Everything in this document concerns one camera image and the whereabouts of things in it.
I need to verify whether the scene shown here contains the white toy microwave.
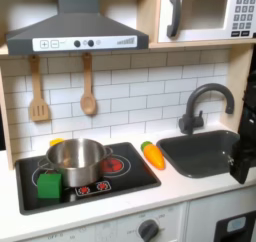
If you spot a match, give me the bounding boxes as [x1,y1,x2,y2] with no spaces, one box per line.
[157,0,256,44]

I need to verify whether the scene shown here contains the steel pot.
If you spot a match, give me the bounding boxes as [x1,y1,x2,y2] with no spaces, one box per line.
[37,138,114,189]

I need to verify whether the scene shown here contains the wooden spoon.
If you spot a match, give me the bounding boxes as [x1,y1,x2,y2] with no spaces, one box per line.
[79,52,98,116]

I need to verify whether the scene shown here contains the orange toy carrot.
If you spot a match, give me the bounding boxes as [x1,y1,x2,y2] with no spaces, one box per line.
[140,140,167,171]

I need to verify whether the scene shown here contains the wooden microwave shelf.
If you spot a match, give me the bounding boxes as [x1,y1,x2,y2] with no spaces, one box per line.
[136,0,256,50]

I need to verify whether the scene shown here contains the wooden slotted spatula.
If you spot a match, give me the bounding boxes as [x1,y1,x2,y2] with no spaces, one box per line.
[28,54,51,123]

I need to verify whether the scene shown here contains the dark grey sink basin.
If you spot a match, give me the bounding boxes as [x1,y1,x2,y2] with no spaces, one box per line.
[155,129,256,179]

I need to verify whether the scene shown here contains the grey oven knob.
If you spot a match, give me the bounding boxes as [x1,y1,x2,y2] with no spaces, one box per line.
[137,219,160,242]

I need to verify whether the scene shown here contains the white oven control panel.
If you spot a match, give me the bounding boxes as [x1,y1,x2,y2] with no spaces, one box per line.
[19,202,188,242]

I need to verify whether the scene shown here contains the green toy block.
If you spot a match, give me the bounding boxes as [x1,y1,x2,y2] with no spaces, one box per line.
[36,172,64,200]

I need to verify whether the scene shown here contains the black toy stove top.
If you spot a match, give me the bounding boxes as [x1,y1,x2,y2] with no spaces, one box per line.
[14,141,162,216]

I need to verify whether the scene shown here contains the yellow toy vegetable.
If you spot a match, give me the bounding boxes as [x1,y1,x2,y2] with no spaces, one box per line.
[49,137,65,148]

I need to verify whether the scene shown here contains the grey range hood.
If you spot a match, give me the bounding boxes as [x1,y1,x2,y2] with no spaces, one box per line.
[5,0,150,56]

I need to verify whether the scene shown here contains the dark grey tap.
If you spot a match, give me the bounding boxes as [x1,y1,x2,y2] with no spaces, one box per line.
[178,83,236,136]

